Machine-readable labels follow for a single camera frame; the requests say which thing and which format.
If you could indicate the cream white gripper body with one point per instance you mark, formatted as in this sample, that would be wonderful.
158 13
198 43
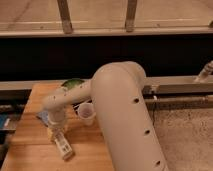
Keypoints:
57 118

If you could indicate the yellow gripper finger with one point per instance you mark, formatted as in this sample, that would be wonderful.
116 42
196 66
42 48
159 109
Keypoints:
50 133

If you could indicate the white labelled plastic bottle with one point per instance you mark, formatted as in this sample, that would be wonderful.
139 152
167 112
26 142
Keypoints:
64 147

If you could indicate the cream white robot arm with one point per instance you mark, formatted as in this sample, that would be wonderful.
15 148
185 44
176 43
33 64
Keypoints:
116 93

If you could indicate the green ceramic bowl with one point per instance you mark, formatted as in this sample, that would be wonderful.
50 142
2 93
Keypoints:
71 83

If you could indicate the blue sponge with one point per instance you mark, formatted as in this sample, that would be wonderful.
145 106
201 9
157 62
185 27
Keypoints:
43 116

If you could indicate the black white striped cloth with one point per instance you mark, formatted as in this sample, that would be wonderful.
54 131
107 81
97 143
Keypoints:
75 107

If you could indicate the blue object at left edge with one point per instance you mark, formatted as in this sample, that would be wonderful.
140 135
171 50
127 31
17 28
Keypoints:
4 121

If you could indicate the left metal window post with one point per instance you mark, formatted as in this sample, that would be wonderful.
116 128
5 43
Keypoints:
65 16

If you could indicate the metal window post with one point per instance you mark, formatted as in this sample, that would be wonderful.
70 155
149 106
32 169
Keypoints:
130 15
65 16

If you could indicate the right metal window post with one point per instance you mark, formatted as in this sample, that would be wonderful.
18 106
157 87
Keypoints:
130 15

